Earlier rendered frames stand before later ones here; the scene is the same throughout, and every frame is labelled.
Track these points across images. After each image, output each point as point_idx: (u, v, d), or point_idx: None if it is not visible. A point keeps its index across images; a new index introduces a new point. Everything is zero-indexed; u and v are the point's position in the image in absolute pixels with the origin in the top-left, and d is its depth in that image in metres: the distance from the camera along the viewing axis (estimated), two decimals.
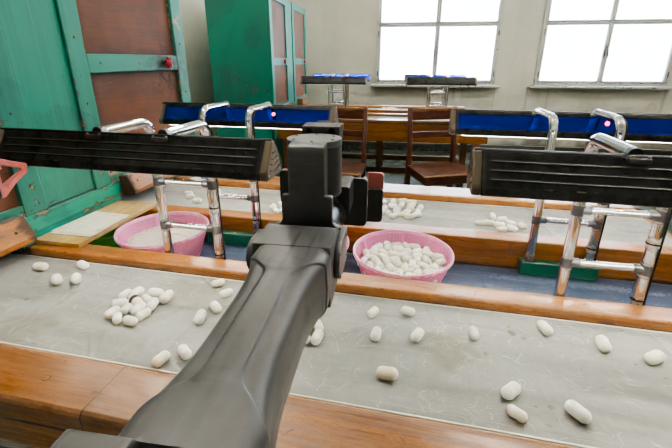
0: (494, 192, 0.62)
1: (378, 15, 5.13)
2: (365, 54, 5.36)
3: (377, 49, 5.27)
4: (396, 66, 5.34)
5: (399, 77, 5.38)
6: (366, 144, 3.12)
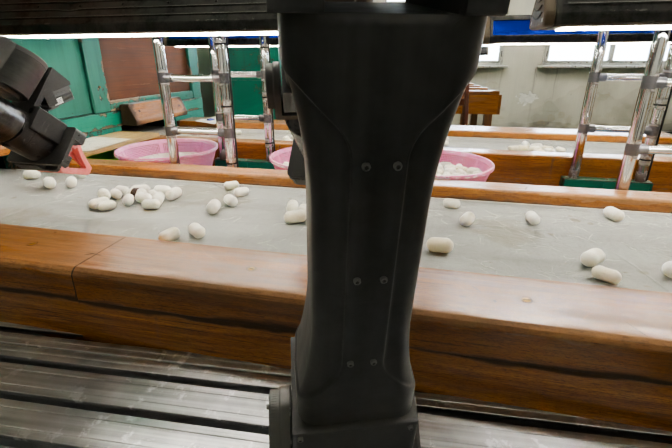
0: (572, 18, 0.51)
1: None
2: None
3: None
4: None
5: None
6: None
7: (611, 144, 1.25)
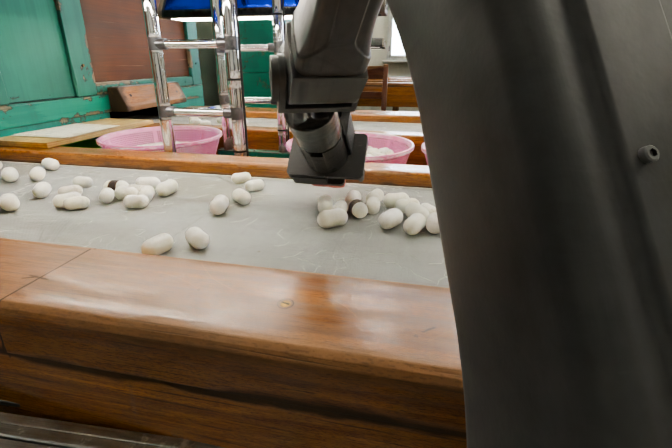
0: None
1: None
2: (376, 28, 5.08)
3: (389, 22, 4.99)
4: None
5: None
6: (385, 107, 2.84)
7: None
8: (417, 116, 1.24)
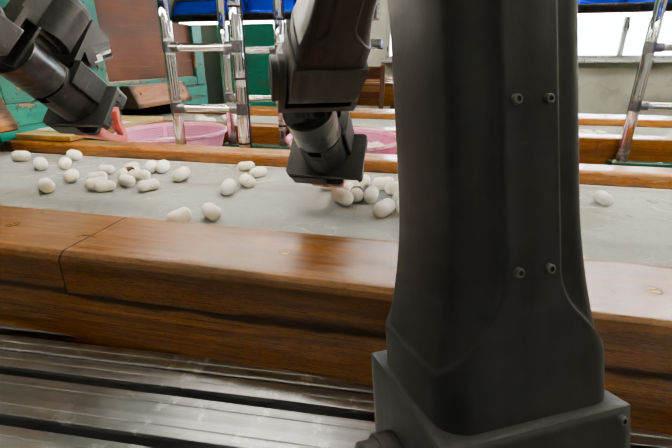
0: None
1: None
2: (375, 29, 5.16)
3: (387, 23, 5.07)
4: None
5: None
6: (383, 106, 2.92)
7: (651, 129, 1.15)
8: None
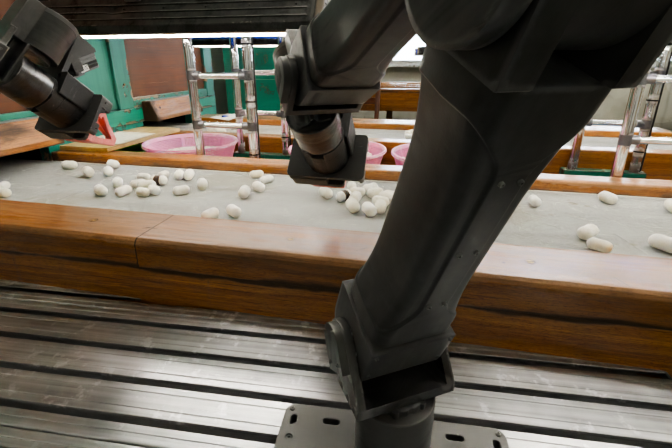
0: None
1: None
2: None
3: None
4: (404, 46, 5.30)
5: (407, 58, 5.35)
6: (378, 111, 3.08)
7: (608, 139, 1.32)
8: (397, 124, 1.48)
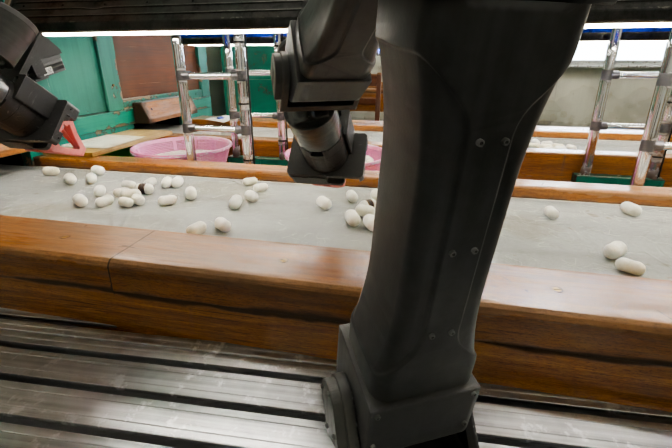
0: (595, 15, 0.52)
1: None
2: None
3: None
4: None
5: None
6: (379, 112, 3.02)
7: (620, 142, 1.26)
8: None
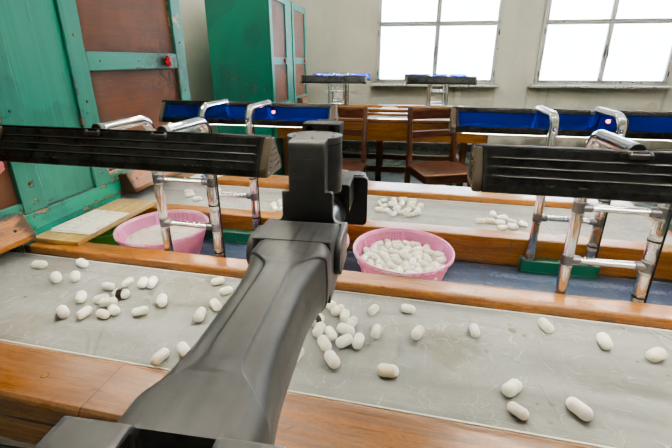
0: (495, 188, 0.62)
1: (378, 15, 5.13)
2: (365, 53, 5.35)
3: (377, 48, 5.27)
4: (396, 65, 5.34)
5: (399, 77, 5.38)
6: (366, 143, 3.12)
7: None
8: (370, 190, 1.52)
